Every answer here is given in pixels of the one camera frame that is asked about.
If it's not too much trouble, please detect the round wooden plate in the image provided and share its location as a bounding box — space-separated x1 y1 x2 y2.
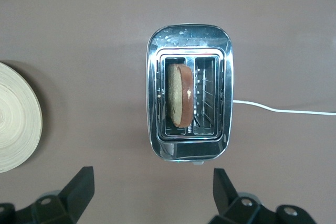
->
0 61 43 174

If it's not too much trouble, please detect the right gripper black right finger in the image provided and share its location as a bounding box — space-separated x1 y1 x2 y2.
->
209 168 316 224

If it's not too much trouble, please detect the white toaster power cord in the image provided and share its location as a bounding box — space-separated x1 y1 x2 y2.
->
232 100 336 116

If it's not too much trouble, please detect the brown bread slice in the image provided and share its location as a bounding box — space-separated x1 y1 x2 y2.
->
165 63 195 128

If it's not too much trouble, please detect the chrome and cream toaster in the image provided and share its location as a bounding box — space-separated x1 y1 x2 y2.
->
145 23 234 166

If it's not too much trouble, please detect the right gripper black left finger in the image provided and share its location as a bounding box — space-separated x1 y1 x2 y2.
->
0 166 95 224

